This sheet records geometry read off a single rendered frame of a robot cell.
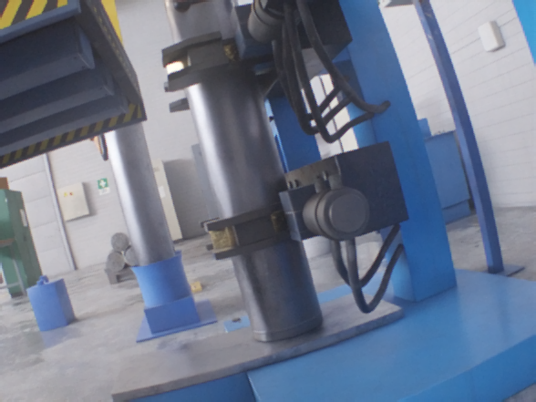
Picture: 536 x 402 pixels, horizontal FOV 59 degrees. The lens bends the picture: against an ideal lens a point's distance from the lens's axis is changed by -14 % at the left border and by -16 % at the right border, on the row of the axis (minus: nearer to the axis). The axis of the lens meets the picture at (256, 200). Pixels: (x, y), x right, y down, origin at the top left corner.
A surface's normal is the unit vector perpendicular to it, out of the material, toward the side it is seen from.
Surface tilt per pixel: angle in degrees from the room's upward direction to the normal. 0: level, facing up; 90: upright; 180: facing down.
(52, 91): 90
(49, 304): 90
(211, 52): 90
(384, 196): 90
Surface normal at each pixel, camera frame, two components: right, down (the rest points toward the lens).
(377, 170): 0.14, -0.03
